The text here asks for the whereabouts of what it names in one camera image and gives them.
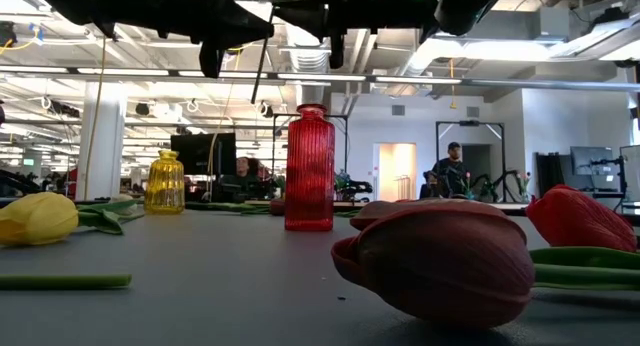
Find red ribbed glass vase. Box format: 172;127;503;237
284;103;336;233

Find person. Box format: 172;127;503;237
219;155;271;202
430;141;474;200

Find yellow ribbed glass vase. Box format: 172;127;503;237
143;149;186;216

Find black metal rig frame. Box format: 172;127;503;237
435;119;506;203

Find dark desk monitor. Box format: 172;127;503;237
570;146;614;177

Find black background monitor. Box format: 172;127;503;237
170;132;238;177

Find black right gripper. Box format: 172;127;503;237
272;0;442;71

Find cream artificial tulip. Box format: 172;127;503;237
107;193;140;217

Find white building column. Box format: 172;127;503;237
75;82;127;202

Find red artificial tulip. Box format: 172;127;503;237
525;184;639;254
329;198;640;332
184;198;287;218

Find yellow hanging cord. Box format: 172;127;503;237
448;58;458;111

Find black background frame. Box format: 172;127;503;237
0;168;42;196

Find black standing panel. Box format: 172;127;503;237
535;152;565;197

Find yellow hanging cable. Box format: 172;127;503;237
82;35;109;202

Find green flower stem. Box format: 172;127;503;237
249;5;277;106

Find lit orange doorway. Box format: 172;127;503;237
378;142;418;203

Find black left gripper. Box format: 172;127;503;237
102;0;276;80

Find black overhead device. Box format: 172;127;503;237
0;20;18;48

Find grey desk monitor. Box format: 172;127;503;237
619;144;640;188

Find grey horizontal metal bar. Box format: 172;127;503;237
0;63;640;93

